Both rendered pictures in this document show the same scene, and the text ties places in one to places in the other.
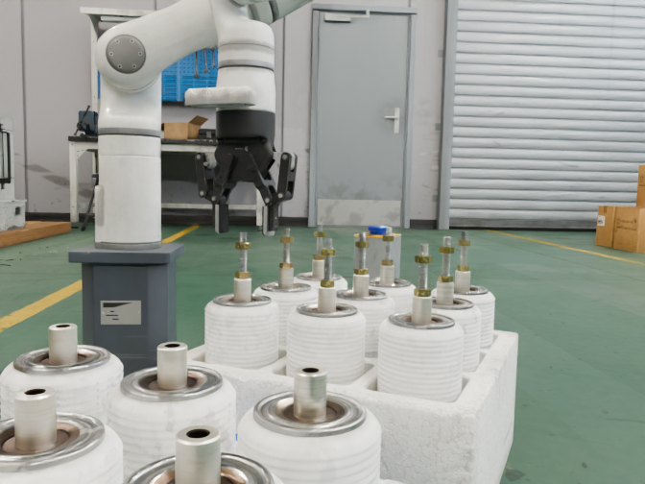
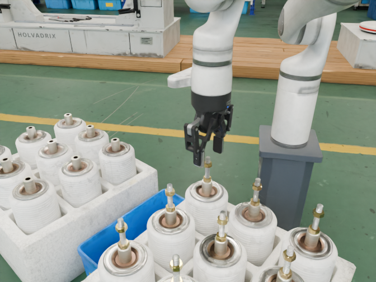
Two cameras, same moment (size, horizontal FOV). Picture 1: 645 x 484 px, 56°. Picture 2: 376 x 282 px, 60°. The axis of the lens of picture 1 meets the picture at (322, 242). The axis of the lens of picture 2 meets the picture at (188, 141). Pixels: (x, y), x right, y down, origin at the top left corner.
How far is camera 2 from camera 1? 1.04 m
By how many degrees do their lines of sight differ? 100
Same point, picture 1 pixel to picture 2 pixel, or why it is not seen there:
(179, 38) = (293, 13)
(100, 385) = (101, 159)
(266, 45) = (196, 48)
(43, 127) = not seen: outside the picture
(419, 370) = not seen: hidden behind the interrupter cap
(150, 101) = (316, 52)
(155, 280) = (266, 162)
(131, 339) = not seen: hidden behind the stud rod
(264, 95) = (193, 82)
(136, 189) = (277, 108)
